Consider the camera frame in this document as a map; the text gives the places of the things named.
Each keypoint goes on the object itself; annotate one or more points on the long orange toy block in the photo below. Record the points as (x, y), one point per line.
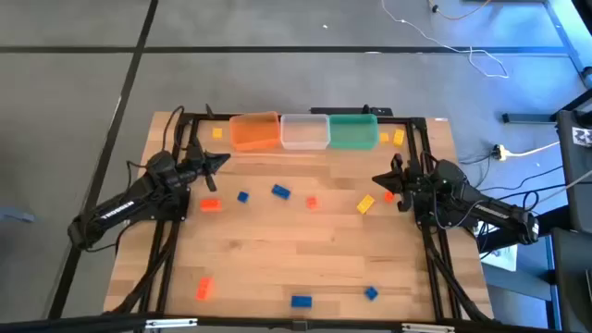
(211, 205)
(204, 288)

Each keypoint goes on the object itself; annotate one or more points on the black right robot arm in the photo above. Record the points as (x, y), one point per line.
(499, 210)

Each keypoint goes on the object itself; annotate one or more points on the black aluminium table frame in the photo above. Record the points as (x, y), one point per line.
(250, 323)

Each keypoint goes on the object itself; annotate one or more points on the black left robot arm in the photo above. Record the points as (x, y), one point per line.
(115, 210)

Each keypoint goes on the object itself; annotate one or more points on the white printed sheet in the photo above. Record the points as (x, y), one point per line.
(501, 259)

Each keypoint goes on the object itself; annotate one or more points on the green translucent plastic bin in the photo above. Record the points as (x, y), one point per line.
(353, 131)

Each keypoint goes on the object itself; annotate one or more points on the small orange toy block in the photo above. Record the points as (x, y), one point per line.
(312, 202)
(389, 197)

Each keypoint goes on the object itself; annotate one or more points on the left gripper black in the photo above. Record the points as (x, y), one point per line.
(194, 168)

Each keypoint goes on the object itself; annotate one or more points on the long yellow toy block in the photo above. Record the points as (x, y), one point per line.
(365, 204)
(398, 138)

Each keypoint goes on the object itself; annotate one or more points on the orange translucent plastic bin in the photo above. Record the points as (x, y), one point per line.
(254, 134)

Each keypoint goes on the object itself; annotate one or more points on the clear plastic bin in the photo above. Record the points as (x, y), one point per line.
(305, 131)

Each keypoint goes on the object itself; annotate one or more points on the small yellow toy block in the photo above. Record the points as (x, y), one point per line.
(384, 137)
(217, 133)

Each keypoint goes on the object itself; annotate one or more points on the grey floor tape piece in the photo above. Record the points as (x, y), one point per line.
(16, 215)

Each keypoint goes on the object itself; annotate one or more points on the long blue toy block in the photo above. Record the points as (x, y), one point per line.
(280, 192)
(301, 301)

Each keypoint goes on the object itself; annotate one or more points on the small blue toy block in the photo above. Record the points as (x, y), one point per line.
(371, 293)
(242, 197)

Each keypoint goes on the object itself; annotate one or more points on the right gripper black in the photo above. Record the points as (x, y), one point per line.
(411, 185)

